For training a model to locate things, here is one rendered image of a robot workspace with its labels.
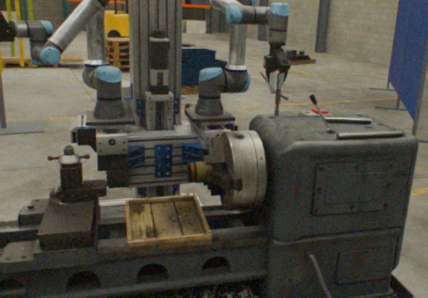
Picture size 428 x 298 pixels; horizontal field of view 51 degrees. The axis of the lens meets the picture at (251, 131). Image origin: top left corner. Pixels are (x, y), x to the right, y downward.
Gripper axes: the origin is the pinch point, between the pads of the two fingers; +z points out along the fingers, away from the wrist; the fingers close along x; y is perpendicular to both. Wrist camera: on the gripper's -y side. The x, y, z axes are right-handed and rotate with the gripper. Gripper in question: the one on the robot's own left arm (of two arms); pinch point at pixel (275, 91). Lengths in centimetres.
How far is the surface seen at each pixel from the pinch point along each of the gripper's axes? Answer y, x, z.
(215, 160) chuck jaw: -11.0, 27.3, 25.5
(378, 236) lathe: -34, -36, 53
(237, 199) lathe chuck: -26.1, 22.3, 35.7
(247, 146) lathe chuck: -20.5, 17.8, 16.8
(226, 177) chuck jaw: -23.5, 26.1, 27.6
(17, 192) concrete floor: 238, 145, 139
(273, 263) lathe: -32, 8, 61
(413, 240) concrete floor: 86, -159, 138
